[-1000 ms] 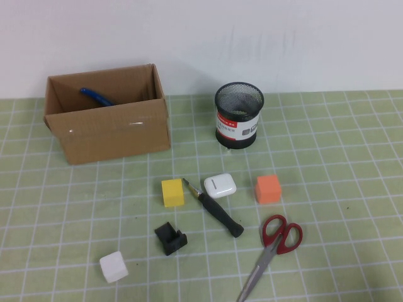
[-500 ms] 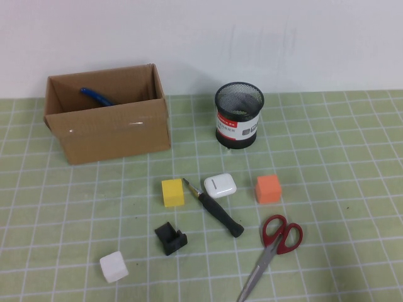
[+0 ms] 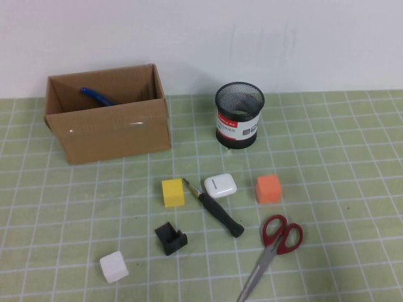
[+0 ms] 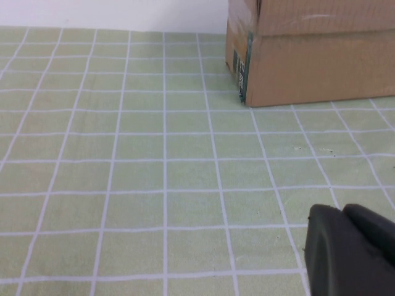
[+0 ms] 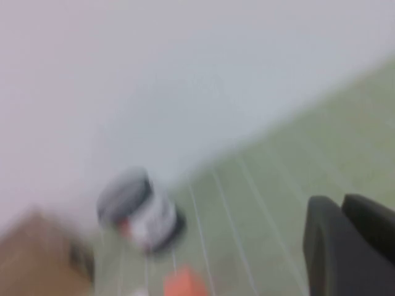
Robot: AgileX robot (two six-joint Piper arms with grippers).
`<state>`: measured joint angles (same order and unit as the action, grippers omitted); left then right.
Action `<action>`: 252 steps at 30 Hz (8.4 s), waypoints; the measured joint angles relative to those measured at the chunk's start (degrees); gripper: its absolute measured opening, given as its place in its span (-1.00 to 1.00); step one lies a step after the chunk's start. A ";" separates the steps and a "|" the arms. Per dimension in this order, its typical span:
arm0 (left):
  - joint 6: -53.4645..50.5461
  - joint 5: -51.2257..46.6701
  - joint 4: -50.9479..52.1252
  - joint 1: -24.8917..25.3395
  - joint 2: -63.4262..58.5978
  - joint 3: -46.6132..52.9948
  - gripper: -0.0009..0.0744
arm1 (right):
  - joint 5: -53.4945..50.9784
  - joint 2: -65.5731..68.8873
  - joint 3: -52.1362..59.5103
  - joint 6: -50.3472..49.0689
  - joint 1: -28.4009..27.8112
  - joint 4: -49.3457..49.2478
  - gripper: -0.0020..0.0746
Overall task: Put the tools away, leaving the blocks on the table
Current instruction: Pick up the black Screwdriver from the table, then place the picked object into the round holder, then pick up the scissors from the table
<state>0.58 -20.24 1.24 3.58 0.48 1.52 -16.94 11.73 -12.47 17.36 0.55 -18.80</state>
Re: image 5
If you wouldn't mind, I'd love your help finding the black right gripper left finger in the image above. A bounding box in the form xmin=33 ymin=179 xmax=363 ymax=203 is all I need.
xmin=302 ymin=195 xmax=395 ymax=296

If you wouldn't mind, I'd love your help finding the black mesh pen holder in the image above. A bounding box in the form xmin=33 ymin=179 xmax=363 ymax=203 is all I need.
xmin=96 ymin=166 xmax=188 ymax=255

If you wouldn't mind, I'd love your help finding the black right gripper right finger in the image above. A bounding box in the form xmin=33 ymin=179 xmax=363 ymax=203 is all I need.
xmin=341 ymin=193 xmax=395 ymax=265

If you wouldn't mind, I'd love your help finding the green checkered tablecloth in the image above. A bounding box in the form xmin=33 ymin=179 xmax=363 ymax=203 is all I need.
xmin=89 ymin=52 xmax=395 ymax=296

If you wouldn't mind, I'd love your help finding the brown cardboard box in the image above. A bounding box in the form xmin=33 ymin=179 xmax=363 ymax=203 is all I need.
xmin=0 ymin=206 xmax=95 ymax=296

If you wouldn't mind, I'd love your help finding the orange cube block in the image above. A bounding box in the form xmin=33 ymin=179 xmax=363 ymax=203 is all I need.
xmin=162 ymin=265 xmax=207 ymax=296

